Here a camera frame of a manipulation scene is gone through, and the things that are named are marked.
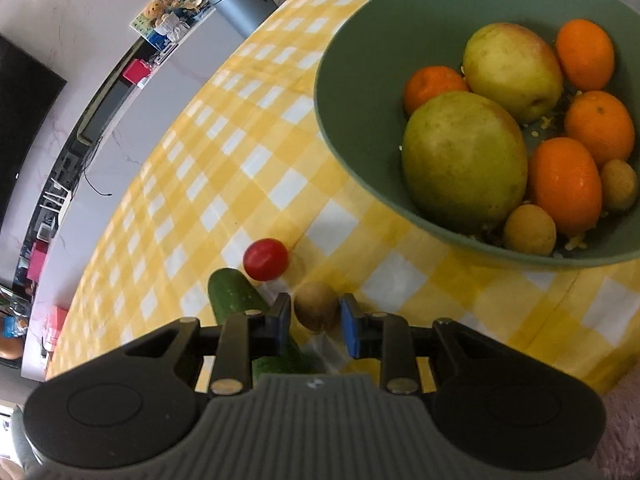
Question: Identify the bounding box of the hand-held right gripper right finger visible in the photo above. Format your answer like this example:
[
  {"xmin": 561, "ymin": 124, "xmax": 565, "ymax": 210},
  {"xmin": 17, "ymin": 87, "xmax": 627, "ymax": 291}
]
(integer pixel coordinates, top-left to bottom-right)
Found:
[{"xmin": 339, "ymin": 292, "xmax": 511, "ymax": 395}]

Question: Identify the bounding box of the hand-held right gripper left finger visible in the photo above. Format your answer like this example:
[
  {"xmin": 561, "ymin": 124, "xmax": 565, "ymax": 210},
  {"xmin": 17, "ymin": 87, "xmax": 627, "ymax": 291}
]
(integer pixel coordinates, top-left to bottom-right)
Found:
[{"xmin": 122, "ymin": 292, "xmax": 293, "ymax": 395}]

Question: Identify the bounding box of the small brown round fruit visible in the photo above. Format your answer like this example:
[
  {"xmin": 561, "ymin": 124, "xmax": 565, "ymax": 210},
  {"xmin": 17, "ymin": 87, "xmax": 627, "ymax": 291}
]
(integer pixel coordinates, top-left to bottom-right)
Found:
[
  {"xmin": 503, "ymin": 203, "xmax": 557, "ymax": 256},
  {"xmin": 293, "ymin": 281, "xmax": 340, "ymax": 332},
  {"xmin": 599, "ymin": 158, "xmax": 638, "ymax": 212}
]

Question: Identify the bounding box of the orange mandarin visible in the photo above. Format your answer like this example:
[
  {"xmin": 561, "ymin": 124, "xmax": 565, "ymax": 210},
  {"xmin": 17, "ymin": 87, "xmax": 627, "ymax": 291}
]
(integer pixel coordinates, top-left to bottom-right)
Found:
[
  {"xmin": 529, "ymin": 137, "xmax": 603, "ymax": 237},
  {"xmin": 403, "ymin": 66, "xmax": 471, "ymax": 117},
  {"xmin": 564, "ymin": 90, "xmax": 636, "ymax": 168},
  {"xmin": 555, "ymin": 19, "xmax": 616, "ymax": 92}
]

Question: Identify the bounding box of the green bowl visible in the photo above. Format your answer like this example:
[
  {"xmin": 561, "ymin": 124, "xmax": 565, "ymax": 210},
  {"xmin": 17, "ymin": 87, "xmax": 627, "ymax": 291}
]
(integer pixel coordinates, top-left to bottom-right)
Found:
[{"xmin": 313, "ymin": 0, "xmax": 640, "ymax": 272}]

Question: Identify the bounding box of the green cucumber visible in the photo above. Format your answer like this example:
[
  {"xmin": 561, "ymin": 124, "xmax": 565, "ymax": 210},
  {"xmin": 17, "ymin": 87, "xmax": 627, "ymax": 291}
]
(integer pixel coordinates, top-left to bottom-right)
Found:
[{"xmin": 207, "ymin": 268, "xmax": 318, "ymax": 391}]

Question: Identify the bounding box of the red cherry tomato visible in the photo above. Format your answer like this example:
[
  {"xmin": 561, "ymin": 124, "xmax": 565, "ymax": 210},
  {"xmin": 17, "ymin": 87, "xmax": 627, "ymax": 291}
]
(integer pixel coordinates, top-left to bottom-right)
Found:
[{"xmin": 243, "ymin": 238, "xmax": 290, "ymax": 282}]

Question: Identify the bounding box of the yellow checked tablecloth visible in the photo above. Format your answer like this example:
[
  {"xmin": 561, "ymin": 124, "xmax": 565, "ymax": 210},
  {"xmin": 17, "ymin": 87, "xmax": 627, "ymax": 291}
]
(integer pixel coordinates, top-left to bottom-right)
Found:
[{"xmin": 45, "ymin": 0, "xmax": 640, "ymax": 396}]

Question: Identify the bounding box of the large green-yellow pear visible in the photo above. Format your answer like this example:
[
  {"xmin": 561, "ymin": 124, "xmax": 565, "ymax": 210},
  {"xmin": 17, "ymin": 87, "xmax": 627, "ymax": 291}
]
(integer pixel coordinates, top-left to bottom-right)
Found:
[{"xmin": 401, "ymin": 91, "xmax": 529, "ymax": 236}]

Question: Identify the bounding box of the light pink box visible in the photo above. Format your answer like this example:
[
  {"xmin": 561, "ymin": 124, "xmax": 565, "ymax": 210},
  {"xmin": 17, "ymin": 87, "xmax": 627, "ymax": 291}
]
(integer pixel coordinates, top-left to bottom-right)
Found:
[{"xmin": 47, "ymin": 305, "xmax": 68, "ymax": 346}]

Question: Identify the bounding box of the white marble media counter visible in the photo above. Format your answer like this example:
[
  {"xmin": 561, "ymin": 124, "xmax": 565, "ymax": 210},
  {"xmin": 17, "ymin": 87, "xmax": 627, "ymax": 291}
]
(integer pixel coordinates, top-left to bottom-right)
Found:
[{"xmin": 20, "ymin": 0, "xmax": 293, "ymax": 381}]

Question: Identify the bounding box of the magenta box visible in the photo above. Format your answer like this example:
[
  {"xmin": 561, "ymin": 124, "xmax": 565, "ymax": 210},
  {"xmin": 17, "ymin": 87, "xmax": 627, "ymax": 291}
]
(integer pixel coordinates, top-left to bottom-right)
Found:
[{"xmin": 26, "ymin": 240, "xmax": 51, "ymax": 281}]

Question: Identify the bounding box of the white wifi router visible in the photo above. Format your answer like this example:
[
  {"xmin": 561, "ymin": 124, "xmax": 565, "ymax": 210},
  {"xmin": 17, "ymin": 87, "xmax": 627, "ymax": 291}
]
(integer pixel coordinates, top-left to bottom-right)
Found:
[{"xmin": 42, "ymin": 175, "xmax": 76, "ymax": 216}]

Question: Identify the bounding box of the red box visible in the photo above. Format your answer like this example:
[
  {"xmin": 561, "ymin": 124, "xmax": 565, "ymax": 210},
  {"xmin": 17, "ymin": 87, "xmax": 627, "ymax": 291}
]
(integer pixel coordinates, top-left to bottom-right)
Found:
[{"xmin": 122, "ymin": 58, "xmax": 152, "ymax": 86}]

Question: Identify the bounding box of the pink fluffy cloth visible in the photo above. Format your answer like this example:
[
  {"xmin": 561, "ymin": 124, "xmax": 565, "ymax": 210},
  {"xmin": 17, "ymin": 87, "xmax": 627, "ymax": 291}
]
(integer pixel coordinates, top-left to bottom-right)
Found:
[{"xmin": 595, "ymin": 375, "xmax": 640, "ymax": 480}]

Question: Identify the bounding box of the yellow apple with red blush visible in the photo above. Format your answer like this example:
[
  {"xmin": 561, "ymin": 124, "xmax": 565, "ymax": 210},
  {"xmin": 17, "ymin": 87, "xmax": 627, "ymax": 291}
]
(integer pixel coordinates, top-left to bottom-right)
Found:
[{"xmin": 462, "ymin": 22, "xmax": 565, "ymax": 123}]

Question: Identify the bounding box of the grey trash can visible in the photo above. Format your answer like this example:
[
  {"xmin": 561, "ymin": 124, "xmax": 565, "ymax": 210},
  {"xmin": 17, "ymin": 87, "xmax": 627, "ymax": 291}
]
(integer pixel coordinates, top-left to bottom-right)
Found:
[{"xmin": 207, "ymin": 0, "xmax": 278, "ymax": 40}]

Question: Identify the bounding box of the black television screen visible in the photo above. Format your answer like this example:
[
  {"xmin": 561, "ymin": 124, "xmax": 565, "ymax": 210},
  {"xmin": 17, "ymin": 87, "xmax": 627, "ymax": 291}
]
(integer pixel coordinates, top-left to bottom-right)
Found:
[{"xmin": 0, "ymin": 35, "xmax": 68, "ymax": 231}]

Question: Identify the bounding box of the pile of colourful packages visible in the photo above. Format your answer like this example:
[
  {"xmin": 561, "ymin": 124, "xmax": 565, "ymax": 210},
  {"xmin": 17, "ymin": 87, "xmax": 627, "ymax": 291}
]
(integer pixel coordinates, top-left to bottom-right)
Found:
[{"xmin": 130, "ymin": 0, "xmax": 208, "ymax": 53}]

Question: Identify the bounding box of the black cable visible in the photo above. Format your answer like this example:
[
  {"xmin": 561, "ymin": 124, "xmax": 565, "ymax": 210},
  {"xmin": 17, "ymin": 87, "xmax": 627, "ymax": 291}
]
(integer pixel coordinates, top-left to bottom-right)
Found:
[{"xmin": 82, "ymin": 160, "xmax": 113, "ymax": 197}]

